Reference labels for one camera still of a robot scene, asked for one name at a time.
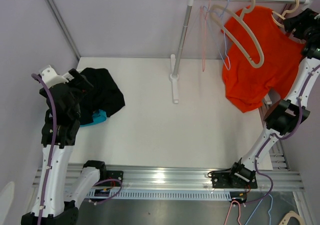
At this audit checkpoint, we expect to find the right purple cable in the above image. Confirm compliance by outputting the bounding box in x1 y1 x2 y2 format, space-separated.
254 64 320 201

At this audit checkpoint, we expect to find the wooden hanger on floor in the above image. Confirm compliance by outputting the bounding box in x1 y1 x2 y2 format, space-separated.
279 211 306 225

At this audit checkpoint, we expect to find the black t shirt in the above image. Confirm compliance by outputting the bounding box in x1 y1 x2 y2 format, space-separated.
79 67 126 126

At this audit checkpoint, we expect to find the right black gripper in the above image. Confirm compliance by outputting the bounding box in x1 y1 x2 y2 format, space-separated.
283 8 320 42

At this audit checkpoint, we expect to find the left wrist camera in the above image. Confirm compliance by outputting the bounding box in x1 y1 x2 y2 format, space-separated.
39 65 69 88

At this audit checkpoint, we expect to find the beige wooden hanger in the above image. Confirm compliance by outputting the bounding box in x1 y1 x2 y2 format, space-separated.
271 0 300 28
209 0 265 69

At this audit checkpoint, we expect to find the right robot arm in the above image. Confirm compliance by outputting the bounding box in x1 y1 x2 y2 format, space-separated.
208 6 320 189

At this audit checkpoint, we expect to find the blue wire hanger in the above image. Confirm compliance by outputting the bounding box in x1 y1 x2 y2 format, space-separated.
204 0 231 71

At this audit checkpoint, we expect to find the perforated cable tray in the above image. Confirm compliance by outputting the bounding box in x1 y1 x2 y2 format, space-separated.
63 188 232 201

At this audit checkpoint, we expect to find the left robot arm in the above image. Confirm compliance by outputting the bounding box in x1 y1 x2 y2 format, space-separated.
20 65 123 225

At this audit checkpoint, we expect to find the pink wire hanger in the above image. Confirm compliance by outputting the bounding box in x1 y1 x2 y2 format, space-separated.
200 0 211 72

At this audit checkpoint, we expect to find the pink hanger on floor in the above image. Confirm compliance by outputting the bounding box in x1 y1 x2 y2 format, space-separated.
223 200 242 225

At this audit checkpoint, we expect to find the metal clothes rack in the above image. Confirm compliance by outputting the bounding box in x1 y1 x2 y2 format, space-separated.
169 0 315 104

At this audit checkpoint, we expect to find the orange t shirt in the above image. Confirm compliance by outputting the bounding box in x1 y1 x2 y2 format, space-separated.
221 6 307 114

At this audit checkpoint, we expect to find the teal t shirt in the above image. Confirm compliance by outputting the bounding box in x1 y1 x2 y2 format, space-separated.
80 110 107 127

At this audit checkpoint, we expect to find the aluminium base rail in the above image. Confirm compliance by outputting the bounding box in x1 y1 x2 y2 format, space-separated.
32 163 305 193

